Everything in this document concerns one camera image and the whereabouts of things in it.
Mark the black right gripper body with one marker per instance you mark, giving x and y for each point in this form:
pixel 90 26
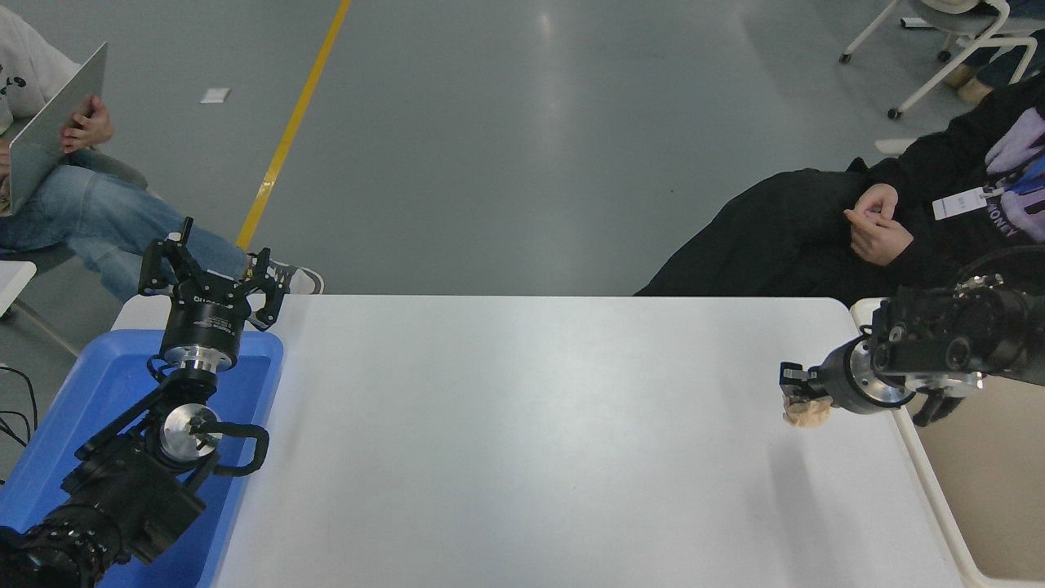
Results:
pixel 837 380

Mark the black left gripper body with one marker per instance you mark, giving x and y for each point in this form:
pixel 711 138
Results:
pixel 204 320

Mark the tan paper ball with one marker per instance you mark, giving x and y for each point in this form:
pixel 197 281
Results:
pixel 808 416

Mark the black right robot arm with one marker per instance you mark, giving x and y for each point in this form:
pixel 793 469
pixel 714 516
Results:
pixel 939 343

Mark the person's left hand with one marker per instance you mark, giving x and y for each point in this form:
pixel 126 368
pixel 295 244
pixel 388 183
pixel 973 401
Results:
pixel 882 241
pixel 86 129

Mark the person's right hand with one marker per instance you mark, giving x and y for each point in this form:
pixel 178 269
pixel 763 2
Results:
pixel 872 202

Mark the person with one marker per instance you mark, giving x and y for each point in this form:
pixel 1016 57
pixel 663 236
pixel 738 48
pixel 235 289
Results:
pixel 98 220
pixel 735 245
pixel 992 69

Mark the blue plastic tray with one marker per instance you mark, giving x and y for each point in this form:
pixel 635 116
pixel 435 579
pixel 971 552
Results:
pixel 98 384

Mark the small white side table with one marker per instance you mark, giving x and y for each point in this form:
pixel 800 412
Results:
pixel 12 282

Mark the white paper scrap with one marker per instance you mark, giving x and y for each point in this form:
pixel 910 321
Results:
pixel 215 95

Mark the grey laptop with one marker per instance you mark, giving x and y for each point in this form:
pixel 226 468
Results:
pixel 49 131

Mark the large pale bin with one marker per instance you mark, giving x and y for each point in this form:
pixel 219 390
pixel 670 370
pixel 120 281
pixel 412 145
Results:
pixel 996 490

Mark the white name badge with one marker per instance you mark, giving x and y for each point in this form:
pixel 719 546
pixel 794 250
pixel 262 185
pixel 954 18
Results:
pixel 959 203

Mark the small white floor object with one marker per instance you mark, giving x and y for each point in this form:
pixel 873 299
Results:
pixel 894 146

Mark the white wheeled chair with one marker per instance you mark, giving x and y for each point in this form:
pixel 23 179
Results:
pixel 963 33

